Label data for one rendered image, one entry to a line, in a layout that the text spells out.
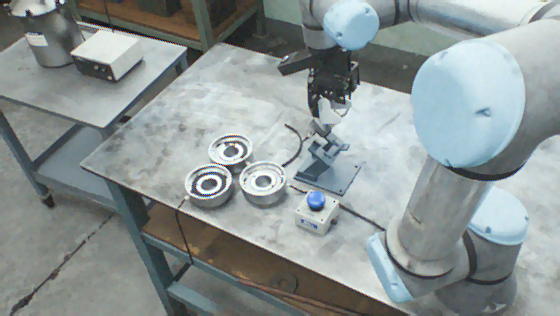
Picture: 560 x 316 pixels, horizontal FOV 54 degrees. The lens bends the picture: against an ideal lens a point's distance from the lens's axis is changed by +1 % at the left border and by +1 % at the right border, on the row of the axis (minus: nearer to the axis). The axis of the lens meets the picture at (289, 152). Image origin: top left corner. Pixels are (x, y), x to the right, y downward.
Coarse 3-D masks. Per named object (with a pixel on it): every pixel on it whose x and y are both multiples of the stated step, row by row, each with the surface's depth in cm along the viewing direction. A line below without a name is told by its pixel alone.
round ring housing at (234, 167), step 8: (224, 136) 134; (232, 136) 134; (240, 136) 134; (216, 144) 134; (232, 144) 133; (248, 144) 133; (224, 152) 132; (232, 152) 134; (240, 152) 131; (248, 152) 131; (216, 160) 129; (224, 160) 130; (232, 160) 129; (240, 160) 127; (248, 160) 129; (232, 168) 128; (240, 168) 129
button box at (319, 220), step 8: (304, 200) 116; (328, 200) 116; (336, 200) 116; (304, 208) 115; (312, 208) 114; (320, 208) 114; (328, 208) 114; (336, 208) 116; (296, 216) 115; (304, 216) 114; (312, 216) 113; (320, 216) 113; (328, 216) 113; (336, 216) 118; (296, 224) 117; (304, 224) 116; (312, 224) 114; (320, 224) 112; (328, 224) 115; (320, 232) 114
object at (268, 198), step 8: (248, 168) 126; (256, 168) 127; (264, 168) 127; (272, 168) 126; (280, 168) 125; (240, 176) 123; (256, 176) 125; (264, 176) 125; (272, 176) 124; (280, 176) 124; (240, 184) 122; (256, 184) 126; (272, 184) 123; (280, 184) 122; (248, 192) 120; (272, 192) 119; (280, 192) 121; (256, 200) 121; (264, 200) 120; (272, 200) 121
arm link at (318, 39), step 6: (306, 30) 98; (312, 30) 97; (318, 30) 104; (324, 30) 96; (306, 36) 99; (312, 36) 98; (318, 36) 97; (324, 36) 97; (306, 42) 100; (312, 42) 99; (318, 42) 98; (324, 42) 98; (330, 42) 98; (336, 42) 99; (318, 48) 99; (324, 48) 99
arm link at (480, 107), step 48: (480, 48) 51; (528, 48) 50; (432, 96) 54; (480, 96) 48; (528, 96) 49; (432, 144) 56; (480, 144) 50; (528, 144) 53; (432, 192) 66; (480, 192) 63; (384, 240) 86; (432, 240) 75; (384, 288) 90; (432, 288) 86
